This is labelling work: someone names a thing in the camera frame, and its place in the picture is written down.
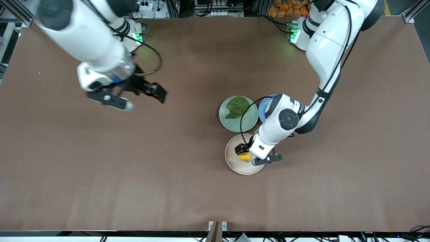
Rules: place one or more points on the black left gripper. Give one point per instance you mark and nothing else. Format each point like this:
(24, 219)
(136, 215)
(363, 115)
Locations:
(241, 149)

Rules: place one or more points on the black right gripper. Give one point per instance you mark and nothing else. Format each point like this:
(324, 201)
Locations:
(137, 83)

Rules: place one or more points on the yellow lemon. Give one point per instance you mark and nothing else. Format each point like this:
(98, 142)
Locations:
(245, 157)

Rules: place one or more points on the green lettuce leaf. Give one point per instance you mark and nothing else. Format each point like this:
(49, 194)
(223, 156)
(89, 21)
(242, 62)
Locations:
(238, 107)

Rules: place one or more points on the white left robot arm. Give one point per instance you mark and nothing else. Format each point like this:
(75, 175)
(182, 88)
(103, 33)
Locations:
(326, 53)

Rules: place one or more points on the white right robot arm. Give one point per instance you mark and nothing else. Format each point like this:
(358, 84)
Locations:
(85, 37)

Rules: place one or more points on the beige plate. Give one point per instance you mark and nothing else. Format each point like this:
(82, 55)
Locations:
(235, 161)

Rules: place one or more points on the light green plate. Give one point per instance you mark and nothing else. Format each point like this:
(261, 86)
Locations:
(239, 114)

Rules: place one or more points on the blue plate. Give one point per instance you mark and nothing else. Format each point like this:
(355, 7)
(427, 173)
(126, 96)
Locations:
(263, 107)

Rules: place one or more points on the white power strip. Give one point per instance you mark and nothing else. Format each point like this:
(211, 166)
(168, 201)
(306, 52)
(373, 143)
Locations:
(145, 5)

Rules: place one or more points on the bag of orange snacks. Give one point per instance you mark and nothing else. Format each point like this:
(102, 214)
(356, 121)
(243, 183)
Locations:
(287, 8)

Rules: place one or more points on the metal table edge bracket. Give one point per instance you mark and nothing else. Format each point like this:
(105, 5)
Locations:
(217, 230)

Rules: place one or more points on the aluminium frame profile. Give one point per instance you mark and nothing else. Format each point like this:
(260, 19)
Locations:
(13, 13)
(416, 11)

